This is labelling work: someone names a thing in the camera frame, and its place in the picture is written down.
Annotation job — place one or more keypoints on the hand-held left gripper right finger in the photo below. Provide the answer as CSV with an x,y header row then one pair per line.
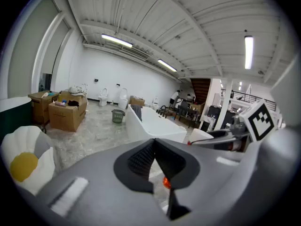
x,y
223,187

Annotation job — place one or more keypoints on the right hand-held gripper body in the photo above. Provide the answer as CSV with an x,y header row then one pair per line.
x,y
258,121

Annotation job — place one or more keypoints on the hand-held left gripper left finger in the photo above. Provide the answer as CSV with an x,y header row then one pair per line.
x,y
98,196

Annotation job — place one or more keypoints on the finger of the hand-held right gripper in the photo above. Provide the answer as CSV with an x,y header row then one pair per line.
x,y
222,133
216,143

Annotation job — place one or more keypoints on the white bathtub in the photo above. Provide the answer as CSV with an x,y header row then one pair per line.
x,y
160,126

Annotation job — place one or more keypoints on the black cabinet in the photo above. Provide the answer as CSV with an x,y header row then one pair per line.
x,y
218,116

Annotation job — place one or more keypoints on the black metal railing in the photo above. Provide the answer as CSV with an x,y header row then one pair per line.
x,y
249,98

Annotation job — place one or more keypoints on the dark table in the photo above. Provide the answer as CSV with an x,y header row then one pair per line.
x,y
188,110

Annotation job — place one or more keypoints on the brown wooden staircase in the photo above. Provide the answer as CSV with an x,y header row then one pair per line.
x,y
201,91

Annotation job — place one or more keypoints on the black faucet spout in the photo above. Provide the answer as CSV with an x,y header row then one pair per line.
x,y
163,109

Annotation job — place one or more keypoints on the fluorescent ceiling light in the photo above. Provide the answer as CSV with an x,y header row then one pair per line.
x,y
116,40
248,53
167,65

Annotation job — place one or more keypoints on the white toilet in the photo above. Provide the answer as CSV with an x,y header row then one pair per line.
x,y
155,102
103,98
123,99

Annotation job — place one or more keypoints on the fried egg shaped cushion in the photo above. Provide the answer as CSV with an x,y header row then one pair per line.
x,y
23,166

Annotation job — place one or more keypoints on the green plastic basket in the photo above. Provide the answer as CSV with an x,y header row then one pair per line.
x,y
118,116

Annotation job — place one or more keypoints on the large cardboard box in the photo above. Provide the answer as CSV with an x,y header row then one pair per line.
x,y
65,119

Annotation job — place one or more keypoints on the dark grey towel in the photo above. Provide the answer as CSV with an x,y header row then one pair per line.
x,y
137,112

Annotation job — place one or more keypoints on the low cardboard box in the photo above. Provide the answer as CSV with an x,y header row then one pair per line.
x,y
136,101

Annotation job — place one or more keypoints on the black cloth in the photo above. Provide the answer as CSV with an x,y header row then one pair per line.
x,y
73,103

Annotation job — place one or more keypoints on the pink white tube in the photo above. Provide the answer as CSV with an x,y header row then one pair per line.
x,y
60,103

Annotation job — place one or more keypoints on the blue round jar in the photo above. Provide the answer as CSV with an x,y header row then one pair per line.
x,y
64,101

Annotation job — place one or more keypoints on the small cardboard box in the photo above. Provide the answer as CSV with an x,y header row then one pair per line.
x,y
38,109

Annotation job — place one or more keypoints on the crumpled white cloth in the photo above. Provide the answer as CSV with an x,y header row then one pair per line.
x,y
75,91

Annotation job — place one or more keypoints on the grey window blind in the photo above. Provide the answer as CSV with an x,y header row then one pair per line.
x,y
55,53

